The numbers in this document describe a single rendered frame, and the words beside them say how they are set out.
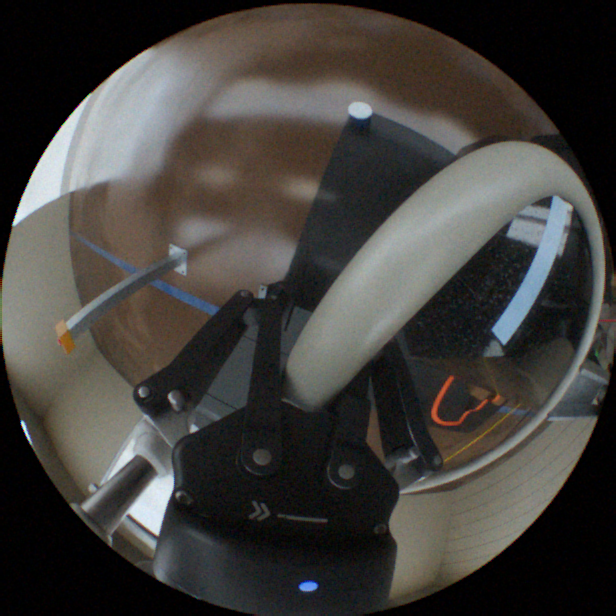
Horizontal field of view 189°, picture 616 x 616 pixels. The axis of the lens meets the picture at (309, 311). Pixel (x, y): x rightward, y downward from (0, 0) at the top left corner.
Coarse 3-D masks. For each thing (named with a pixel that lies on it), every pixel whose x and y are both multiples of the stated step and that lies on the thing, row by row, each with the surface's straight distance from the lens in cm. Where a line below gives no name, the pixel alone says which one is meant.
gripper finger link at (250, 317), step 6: (276, 282) 17; (282, 282) 17; (258, 300) 14; (252, 306) 13; (258, 306) 13; (246, 312) 13; (252, 312) 13; (258, 312) 13; (246, 318) 14; (252, 318) 14; (258, 318) 14; (246, 324) 14; (252, 324) 14; (258, 324) 14
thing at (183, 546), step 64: (192, 448) 7; (320, 448) 8; (192, 512) 7; (256, 512) 7; (320, 512) 7; (384, 512) 8; (192, 576) 6; (256, 576) 5; (320, 576) 5; (384, 576) 6
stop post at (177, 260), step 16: (176, 256) 161; (144, 272) 143; (160, 272) 150; (112, 288) 135; (128, 288) 135; (96, 304) 128; (112, 304) 132; (80, 320) 124; (96, 320) 129; (64, 336) 120
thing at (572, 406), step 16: (592, 368) 52; (576, 384) 55; (592, 384) 66; (608, 384) 71; (560, 400) 54; (576, 400) 63; (592, 400) 78; (560, 416) 51; (576, 416) 61; (592, 416) 79
